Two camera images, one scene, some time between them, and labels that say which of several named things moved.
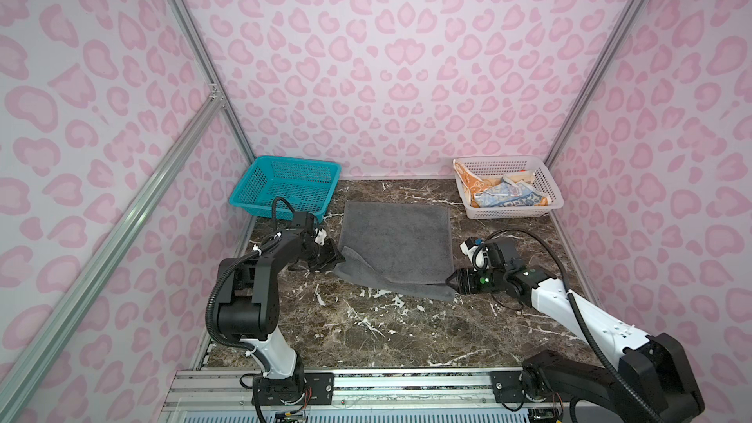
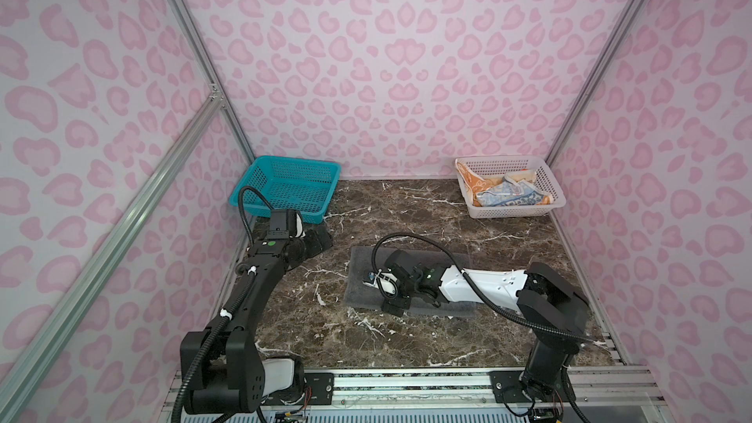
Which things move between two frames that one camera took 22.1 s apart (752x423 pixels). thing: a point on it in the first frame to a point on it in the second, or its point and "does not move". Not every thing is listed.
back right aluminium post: [611, 54] does not move
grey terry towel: [402, 245] to [359, 265]
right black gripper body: [482, 281] to [398, 302]
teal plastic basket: [306, 183] does not move
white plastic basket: [489, 167] does not move
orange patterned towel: [475, 185] does not move
